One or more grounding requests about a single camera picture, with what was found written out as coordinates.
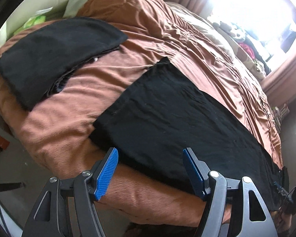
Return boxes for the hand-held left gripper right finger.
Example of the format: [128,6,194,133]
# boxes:
[183,148,279,237]

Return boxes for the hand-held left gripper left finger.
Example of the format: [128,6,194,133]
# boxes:
[21,148,119,237]

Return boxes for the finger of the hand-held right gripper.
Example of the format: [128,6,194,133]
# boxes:
[273,181,289,198]

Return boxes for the black pants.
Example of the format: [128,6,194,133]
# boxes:
[0,17,129,111]
[89,57,289,203]

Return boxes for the folded black pants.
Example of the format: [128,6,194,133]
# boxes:
[0,17,129,111]

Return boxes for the white rack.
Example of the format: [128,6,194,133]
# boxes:
[273,104,290,126]

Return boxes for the black tripod leg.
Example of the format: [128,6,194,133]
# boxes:
[0,181,25,193]

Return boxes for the floral window seat cushion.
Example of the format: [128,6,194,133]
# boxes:
[212,22,268,80]

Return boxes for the brown blanket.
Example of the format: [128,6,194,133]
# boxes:
[0,0,284,228]

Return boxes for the beige quilt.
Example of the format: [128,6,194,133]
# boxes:
[166,1,237,55]

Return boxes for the green packet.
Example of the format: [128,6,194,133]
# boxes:
[13,10,52,36]

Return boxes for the pale pillow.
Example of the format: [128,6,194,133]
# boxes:
[64,0,106,18]

